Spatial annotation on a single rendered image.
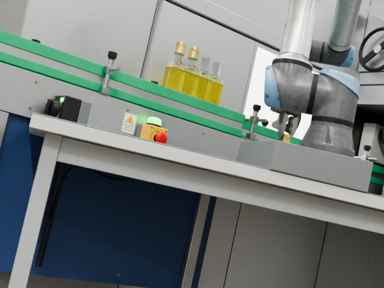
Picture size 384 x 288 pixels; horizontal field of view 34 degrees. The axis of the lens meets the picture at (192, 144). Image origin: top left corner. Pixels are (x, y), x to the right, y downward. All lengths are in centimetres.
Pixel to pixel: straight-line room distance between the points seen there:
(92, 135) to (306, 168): 55
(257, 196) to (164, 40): 88
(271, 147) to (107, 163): 42
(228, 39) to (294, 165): 99
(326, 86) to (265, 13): 99
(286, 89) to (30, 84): 70
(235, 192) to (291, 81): 35
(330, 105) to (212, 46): 83
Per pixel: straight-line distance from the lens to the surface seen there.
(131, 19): 228
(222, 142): 211
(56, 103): 173
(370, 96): 300
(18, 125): 177
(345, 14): 203
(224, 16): 250
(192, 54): 221
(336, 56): 215
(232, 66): 250
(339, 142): 171
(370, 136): 310
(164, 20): 232
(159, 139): 184
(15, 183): 178
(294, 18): 182
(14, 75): 175
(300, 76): 175
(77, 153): 153
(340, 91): 174
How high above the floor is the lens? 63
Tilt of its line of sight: 5 degrees up
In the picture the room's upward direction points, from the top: 12 degrees clockwise
